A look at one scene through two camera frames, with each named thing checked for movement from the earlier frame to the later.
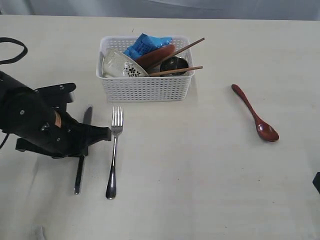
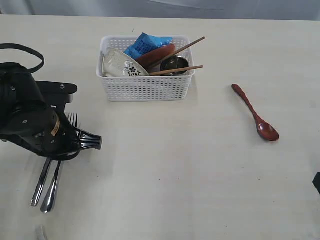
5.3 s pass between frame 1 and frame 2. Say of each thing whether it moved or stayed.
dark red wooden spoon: stayed
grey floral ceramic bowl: stayed
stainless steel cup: stayed
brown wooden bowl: stayed
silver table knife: moved
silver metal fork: moved
